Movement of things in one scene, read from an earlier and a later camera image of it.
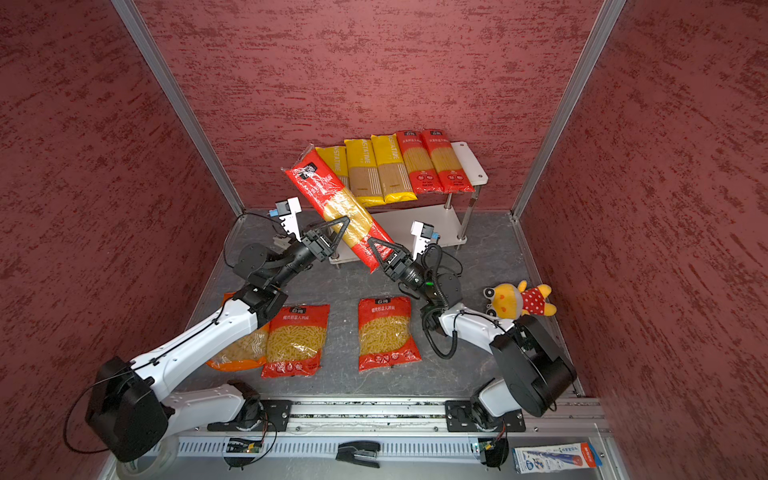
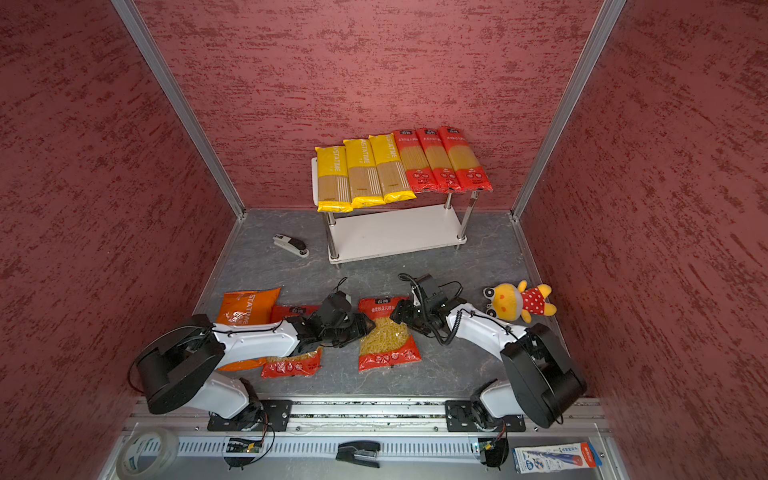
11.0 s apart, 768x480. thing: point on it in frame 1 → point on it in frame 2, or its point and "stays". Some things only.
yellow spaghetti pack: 393,177 stays
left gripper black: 322,245 → 359,328
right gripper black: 399,265 → 403,315
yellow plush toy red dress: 511,302 stays
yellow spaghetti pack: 365,179 stays
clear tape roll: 169,455 stays
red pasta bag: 384,333 stays
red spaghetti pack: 420,165 stays
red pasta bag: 319,180 → 463,161
